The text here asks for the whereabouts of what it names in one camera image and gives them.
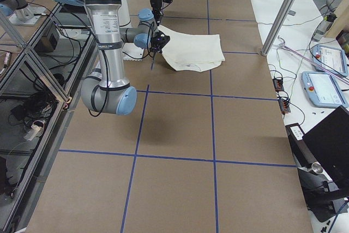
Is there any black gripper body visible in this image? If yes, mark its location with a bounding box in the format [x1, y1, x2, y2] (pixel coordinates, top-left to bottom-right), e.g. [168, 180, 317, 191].
[151, 38, 167, 53]
[151, 0, 163, 12]

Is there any cream long-sleeve cat shirt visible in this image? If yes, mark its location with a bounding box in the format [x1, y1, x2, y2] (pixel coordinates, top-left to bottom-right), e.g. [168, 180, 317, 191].
[159, 25, 225, 73]

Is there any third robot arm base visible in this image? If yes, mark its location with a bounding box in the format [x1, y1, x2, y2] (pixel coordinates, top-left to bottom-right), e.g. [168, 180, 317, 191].
[1, 0, 34, 22]

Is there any orange black connector module far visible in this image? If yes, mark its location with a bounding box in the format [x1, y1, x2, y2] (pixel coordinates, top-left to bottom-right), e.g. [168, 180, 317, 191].
[273, 77, 284, 92]

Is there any orange black connector module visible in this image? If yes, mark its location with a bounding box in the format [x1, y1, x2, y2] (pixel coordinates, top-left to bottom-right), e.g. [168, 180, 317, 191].
[273, 77, 284, 92]
[278, 97, 291, 115]

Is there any orange black connector module near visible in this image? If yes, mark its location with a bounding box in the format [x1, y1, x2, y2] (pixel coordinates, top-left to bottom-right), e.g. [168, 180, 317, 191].
[278, 97, 291, 115]

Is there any near blue teach pendant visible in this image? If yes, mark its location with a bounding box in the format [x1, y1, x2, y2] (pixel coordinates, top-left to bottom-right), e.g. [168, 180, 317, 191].
[301, 71, 348, 109]

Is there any blue teach pendant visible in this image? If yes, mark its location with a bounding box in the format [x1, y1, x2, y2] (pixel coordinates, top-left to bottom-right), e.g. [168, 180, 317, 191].
[301, 71, 348, 109]
[310, 44, 348, 77]

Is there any far blue teach pendant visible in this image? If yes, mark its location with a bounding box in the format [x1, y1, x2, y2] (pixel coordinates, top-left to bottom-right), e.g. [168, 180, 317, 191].
[310, 44, 348, 77]

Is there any reacher grabber stick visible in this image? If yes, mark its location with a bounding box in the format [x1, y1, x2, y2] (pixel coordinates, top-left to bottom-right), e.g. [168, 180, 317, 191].
[277, 35, 349, 79]

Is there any white pedestal column base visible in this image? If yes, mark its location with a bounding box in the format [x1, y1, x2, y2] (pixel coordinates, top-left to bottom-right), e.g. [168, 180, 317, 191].
[118, 0, 144, 61]

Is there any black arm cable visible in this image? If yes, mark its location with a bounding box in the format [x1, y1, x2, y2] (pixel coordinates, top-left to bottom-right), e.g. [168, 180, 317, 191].
[87, 20, 158, 118]

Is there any aluminium frame post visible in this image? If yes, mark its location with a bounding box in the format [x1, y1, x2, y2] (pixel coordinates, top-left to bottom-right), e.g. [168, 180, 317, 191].
[261, 0, 295, 56]

